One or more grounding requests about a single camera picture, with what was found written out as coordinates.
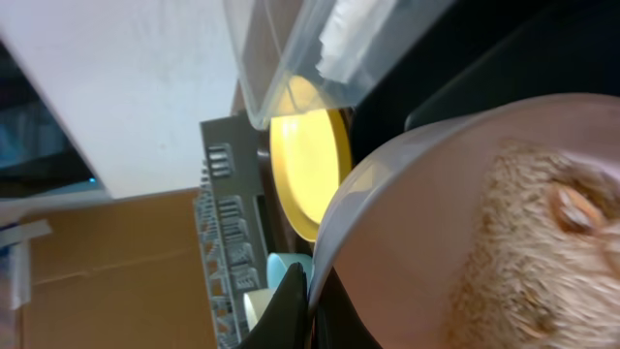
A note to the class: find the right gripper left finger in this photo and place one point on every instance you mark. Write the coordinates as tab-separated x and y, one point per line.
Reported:
284	322

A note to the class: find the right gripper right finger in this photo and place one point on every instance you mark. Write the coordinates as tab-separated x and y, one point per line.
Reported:
336	323

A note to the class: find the white cup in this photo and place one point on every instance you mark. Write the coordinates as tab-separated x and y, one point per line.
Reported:
255	304

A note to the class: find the light blue bowl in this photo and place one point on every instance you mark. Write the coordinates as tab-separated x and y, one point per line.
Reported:
278	264

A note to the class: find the yellow plate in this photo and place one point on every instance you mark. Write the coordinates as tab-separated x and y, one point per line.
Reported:
310	155

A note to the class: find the white bowl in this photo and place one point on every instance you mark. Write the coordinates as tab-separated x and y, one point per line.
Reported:
400	226

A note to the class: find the grey dishwasher rack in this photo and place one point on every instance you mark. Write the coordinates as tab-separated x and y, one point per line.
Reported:
230	230

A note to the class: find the rice food waste pile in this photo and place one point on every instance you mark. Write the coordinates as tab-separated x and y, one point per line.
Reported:
543	271

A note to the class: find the black waste tray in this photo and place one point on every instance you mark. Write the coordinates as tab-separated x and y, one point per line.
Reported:
481	55

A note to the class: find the cardboard box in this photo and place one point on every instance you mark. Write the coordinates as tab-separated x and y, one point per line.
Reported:
121	275

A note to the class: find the clear plastic bin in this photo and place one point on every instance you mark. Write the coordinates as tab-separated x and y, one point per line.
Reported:
273	40

